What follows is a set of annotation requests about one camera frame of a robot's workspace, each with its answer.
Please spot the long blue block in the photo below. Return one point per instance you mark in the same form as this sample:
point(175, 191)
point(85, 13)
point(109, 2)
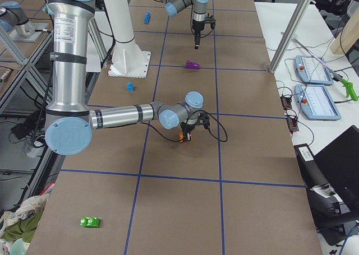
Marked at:
point(147, 17)

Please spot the black laptop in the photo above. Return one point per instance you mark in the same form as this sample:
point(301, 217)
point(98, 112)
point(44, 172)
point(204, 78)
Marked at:
point(338, 162)

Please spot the teach pendant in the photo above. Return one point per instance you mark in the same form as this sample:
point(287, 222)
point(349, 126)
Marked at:
point(311, 71)
point(316, 103)

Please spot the purple trapezoid block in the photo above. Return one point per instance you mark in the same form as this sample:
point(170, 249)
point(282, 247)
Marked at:
point(191, 65)

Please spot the orange trapezoid block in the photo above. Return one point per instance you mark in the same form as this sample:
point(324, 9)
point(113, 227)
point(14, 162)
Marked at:
point(183, 137)

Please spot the aluminium frame post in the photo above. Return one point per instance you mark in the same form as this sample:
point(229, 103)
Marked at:
point(296, 18)

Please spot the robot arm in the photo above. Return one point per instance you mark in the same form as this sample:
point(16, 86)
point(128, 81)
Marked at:
point(69, 122)
point(174, 7)

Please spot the green two-stud block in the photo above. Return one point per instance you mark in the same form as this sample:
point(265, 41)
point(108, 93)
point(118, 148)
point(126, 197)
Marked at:
point(90, 222)

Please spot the small blue block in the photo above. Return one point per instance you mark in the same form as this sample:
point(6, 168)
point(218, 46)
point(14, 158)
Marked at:
point(130, 87)

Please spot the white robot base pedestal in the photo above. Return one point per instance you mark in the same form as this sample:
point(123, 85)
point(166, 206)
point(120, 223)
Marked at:
point(128, 60)

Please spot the far teach pendant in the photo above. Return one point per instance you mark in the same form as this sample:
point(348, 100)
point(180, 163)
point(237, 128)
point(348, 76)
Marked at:
point(311, 71)

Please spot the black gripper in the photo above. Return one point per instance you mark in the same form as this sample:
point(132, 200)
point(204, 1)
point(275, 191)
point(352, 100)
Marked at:
point(187, 128)
point(197, 30)

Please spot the near teach pendant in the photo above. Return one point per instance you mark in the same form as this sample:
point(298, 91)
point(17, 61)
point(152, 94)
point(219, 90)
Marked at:
point(316, 103)

